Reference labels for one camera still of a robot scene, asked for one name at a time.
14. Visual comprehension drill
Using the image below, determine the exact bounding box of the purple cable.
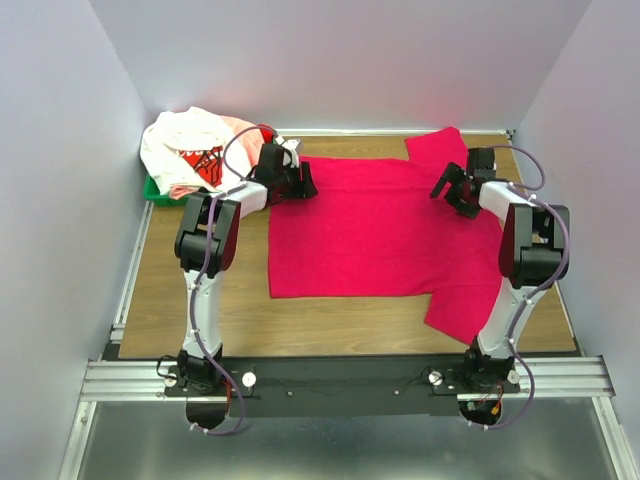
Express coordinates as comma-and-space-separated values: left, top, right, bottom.
187, 124, 281, 439
467, 144, 571, 432

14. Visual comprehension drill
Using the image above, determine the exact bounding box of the aluminium frame rail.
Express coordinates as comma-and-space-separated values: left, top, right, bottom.
60, 355, 639, 479

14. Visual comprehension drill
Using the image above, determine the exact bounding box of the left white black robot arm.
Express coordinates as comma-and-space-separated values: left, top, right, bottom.
174, 139, 318, 395

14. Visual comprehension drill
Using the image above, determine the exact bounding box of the white printed t shirt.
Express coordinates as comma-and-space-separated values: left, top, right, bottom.
140, 107, 264, 199

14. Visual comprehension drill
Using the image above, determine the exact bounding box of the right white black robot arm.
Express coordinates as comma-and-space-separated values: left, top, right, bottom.
429, 146, 570, 394

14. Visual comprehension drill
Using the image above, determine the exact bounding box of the red t shirt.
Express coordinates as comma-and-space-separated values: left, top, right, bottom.
257, 124, 278, 144

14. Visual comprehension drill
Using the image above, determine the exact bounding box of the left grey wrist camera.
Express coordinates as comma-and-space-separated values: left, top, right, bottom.
275, 135, 303, 168

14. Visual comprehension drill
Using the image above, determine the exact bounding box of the green plastic bin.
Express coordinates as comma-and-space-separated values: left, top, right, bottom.
142, 174, 193, 207

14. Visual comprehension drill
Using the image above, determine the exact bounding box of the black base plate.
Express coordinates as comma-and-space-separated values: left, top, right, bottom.
156, 353, 520, 424

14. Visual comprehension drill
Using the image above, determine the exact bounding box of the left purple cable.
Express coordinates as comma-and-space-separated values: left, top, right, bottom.
187, 124, 281, 439

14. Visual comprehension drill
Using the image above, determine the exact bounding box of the light pink t shirt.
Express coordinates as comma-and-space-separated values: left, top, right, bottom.
168, 111, 266, 198

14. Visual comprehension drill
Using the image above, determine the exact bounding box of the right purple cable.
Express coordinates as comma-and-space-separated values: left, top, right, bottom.
467, 144, 571, 432

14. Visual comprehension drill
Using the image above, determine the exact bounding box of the magenta t shirt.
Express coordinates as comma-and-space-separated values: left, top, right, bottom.
268, 127, 502, 343

